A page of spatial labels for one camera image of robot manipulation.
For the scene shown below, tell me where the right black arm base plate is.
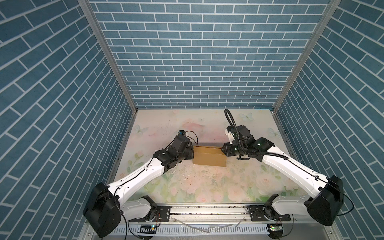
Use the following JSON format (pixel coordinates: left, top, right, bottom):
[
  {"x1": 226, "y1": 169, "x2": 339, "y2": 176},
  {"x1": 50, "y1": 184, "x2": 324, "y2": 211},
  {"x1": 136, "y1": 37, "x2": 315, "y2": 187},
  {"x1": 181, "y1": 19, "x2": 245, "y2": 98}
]
[{"x1": 246, "y1": 205, "x2": 292, "y2": 222}]

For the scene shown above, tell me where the clear cable tie strip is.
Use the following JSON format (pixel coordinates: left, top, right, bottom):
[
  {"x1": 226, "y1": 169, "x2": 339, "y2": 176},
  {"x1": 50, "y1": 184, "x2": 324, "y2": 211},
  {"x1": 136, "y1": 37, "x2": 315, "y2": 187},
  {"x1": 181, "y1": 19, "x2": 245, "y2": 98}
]
[{"x1": 174, "y1": 218, "x2": 246, "y2": 234}]

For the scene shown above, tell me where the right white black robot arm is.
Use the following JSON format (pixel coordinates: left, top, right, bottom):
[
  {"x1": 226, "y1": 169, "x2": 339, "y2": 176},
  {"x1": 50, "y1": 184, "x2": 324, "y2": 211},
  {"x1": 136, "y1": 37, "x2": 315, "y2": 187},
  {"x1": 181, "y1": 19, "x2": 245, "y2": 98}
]
[{"x1": 222, "y1": 126, "x2": 344, "y2": 226}]

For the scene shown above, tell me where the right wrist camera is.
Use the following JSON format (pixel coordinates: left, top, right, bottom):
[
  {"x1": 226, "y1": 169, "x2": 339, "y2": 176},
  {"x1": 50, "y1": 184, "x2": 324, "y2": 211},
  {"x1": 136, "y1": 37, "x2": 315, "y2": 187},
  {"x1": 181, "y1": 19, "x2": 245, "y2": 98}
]
[{"x1": 225, "y1": 130, "x2": 235, "y2": 145}]

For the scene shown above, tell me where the green circuit board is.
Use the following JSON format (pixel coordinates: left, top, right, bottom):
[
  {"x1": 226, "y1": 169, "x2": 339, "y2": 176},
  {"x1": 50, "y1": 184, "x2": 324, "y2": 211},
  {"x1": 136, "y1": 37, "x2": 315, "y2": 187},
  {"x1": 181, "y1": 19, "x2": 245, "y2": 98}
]
[
  {"x1": 268, "y1": 225, "x2": 284, "y2": 232},
  {"x1": 138, "y1": 226, "x2": 158, "y2": 235}
]

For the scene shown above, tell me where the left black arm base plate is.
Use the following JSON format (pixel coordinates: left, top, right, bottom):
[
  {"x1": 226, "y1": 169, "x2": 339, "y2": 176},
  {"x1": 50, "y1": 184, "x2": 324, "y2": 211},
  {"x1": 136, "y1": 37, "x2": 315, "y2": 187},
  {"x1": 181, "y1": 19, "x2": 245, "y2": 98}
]
[{"x1": 129, "y1": 206, "x2": 171, "y2": 223}]

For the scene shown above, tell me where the right green circuit board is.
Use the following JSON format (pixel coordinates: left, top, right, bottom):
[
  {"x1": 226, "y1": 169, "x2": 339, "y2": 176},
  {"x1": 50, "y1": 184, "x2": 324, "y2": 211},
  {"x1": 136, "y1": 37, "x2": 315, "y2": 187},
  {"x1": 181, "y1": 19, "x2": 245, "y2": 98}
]
[{"x1": 268, "y1": 225, "x2": 284, "y2": 232}]

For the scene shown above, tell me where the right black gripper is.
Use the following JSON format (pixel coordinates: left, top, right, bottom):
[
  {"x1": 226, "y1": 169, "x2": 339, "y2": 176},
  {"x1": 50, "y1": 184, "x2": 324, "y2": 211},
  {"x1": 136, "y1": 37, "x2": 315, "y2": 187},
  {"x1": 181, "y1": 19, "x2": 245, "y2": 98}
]
[{"x1": 219, "y1": 141, "x2": 246, "y2": 155}]

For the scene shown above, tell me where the brown cardboard paper box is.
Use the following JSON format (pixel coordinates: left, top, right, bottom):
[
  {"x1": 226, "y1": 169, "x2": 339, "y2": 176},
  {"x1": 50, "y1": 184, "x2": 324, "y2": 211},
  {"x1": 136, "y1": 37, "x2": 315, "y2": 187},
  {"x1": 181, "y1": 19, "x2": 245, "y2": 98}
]
[{"x1": 193, "y1": 146, "x2": 227, "y2": 167}]

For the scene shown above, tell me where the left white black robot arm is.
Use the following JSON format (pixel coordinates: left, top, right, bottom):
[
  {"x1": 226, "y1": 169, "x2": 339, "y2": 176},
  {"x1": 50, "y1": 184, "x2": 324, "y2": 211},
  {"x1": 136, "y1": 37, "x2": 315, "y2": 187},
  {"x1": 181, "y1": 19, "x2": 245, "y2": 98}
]
[{"x1": 83, "y1": 131, "x2": 195, "y2": 238}]

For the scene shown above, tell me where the aluminium front rail frame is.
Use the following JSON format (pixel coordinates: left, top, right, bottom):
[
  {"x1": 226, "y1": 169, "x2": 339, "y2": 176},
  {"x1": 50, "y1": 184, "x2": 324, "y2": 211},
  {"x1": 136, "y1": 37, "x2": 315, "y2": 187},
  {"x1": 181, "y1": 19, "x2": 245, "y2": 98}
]
[{"x1": 80, "y1": 203, "x2": 342, "y2": 240}]

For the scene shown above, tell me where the left green circuit board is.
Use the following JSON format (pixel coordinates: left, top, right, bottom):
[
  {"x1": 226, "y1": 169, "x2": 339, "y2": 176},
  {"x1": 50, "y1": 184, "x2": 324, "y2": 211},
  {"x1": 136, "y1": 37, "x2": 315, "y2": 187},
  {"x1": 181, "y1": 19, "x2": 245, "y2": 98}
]
[{"x1": 138, "y1": 226, "x2": 158, "y2": 235}]

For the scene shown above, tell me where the floral table mat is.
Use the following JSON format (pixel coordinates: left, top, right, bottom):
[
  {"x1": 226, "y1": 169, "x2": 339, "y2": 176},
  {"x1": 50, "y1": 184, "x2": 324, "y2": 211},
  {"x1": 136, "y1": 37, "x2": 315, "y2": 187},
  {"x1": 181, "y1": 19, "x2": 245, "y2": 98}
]
[{"x1": 115, "y1": 110, "x2": 305, "y2": 203}]

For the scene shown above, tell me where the white slotted cable duct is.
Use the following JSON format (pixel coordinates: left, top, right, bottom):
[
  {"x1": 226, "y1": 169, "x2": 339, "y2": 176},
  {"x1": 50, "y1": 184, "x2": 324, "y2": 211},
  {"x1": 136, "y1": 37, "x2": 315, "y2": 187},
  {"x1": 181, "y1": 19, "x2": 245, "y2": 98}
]
[{"x1": 108, "y1": 223, "x2": 270, "y2": 237}]

